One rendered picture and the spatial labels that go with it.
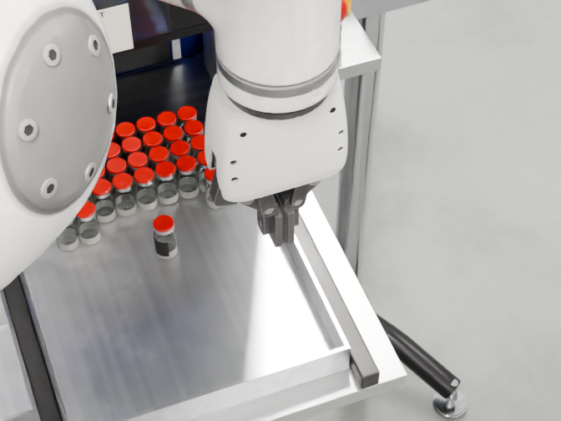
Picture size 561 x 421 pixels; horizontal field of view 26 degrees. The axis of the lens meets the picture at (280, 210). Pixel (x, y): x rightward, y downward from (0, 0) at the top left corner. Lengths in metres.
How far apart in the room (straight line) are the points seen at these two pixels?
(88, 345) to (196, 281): 0.12
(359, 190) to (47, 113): 1.52
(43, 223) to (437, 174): 2.16
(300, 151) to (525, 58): 1.90
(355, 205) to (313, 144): 0.98
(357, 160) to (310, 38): 1.01
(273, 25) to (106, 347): 0.49
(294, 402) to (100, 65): 0.81
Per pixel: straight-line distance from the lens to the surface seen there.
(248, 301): 1.19
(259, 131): 0.85
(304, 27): 0.77
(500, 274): 2.34
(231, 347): 1.16
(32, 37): 0.32
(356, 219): 1.88
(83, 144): 0.34
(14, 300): 1.19
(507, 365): 2.23
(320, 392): 1.13
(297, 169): 0.89
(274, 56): 0.78
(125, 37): 1.26
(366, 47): 1.43
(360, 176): 1.81
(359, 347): 1.14
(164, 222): 1.19
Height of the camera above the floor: 1.85
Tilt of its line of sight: 50 degrees down
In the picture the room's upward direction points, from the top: straight up
